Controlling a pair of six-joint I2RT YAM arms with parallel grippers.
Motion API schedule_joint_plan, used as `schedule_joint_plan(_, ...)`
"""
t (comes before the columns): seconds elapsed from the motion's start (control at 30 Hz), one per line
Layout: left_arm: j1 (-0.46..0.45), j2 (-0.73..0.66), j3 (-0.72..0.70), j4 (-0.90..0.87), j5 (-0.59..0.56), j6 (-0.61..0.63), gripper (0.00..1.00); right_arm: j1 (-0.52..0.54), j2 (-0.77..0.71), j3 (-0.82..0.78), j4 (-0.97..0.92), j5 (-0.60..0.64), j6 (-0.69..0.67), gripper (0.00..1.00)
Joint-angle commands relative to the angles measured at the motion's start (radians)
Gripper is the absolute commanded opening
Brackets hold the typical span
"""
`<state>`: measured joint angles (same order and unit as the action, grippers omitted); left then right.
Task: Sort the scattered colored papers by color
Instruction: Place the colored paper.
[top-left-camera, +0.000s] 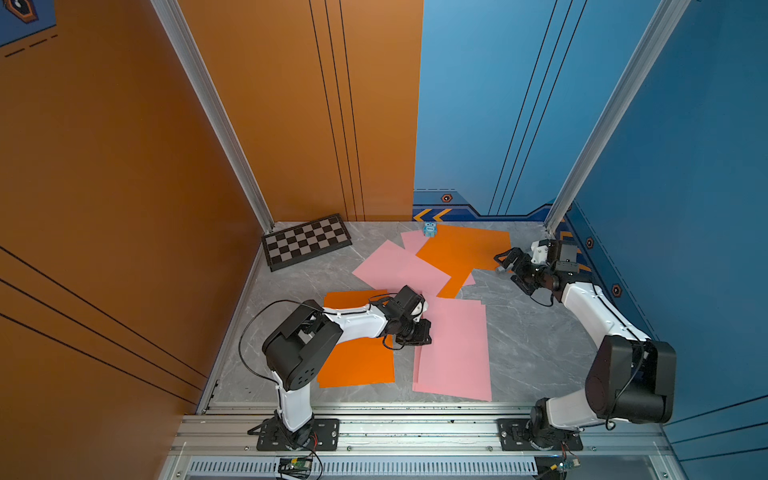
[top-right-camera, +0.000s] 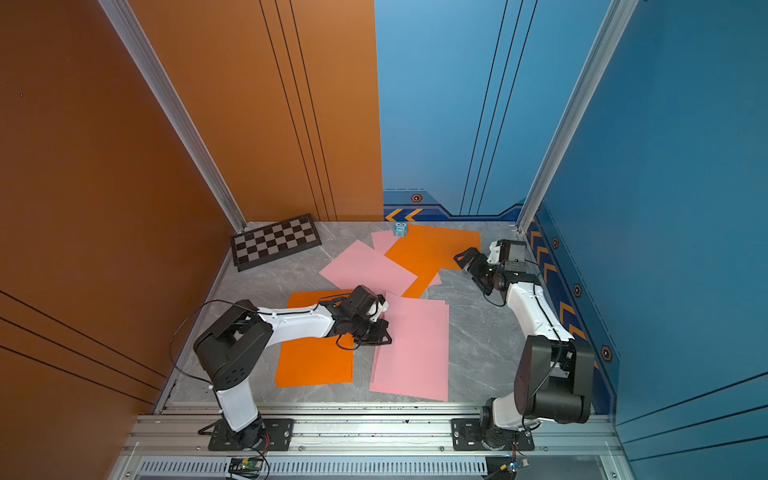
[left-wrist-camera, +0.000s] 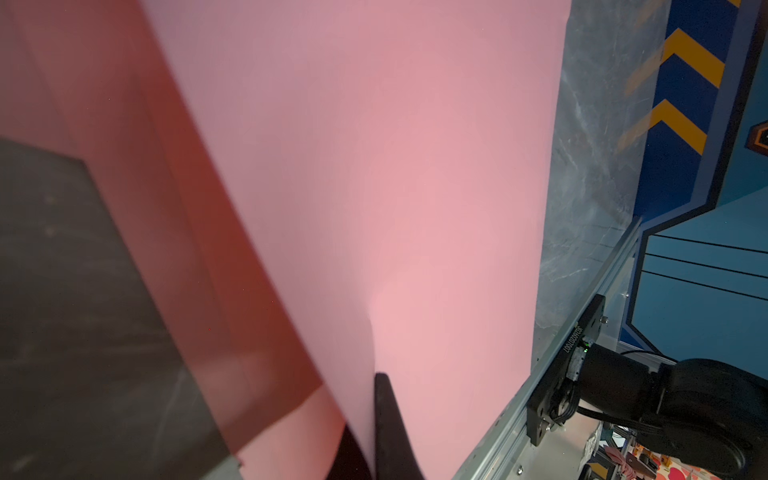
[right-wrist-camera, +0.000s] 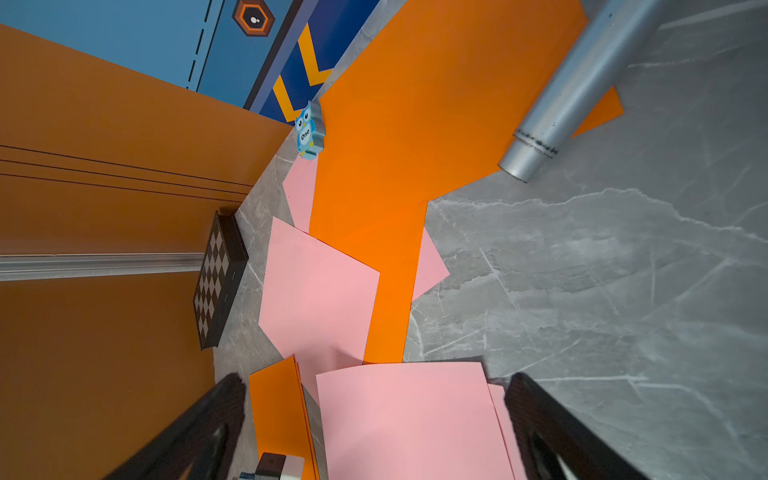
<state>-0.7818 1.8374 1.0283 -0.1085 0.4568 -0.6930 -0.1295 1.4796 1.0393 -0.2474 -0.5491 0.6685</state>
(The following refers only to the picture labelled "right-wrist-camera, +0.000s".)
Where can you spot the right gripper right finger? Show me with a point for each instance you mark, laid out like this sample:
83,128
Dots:
552,441

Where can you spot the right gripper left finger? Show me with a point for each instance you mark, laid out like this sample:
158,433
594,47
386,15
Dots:
200,444

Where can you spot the orange paper front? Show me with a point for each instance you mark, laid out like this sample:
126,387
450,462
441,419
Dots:
280,417

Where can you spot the orange paper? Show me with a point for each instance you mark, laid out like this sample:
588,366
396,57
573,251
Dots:
427,108
280,417

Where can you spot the pink paper top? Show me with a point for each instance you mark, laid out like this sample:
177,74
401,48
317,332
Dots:
497,394

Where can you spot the black white chessboard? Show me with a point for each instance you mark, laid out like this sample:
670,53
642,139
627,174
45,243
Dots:
224,263

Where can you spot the small blue toy box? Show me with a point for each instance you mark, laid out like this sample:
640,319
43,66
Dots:
311,131

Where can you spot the grey metal cylinder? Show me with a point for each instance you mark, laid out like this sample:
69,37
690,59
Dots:
616,32

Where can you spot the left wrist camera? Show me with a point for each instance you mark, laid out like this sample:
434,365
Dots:
276,467

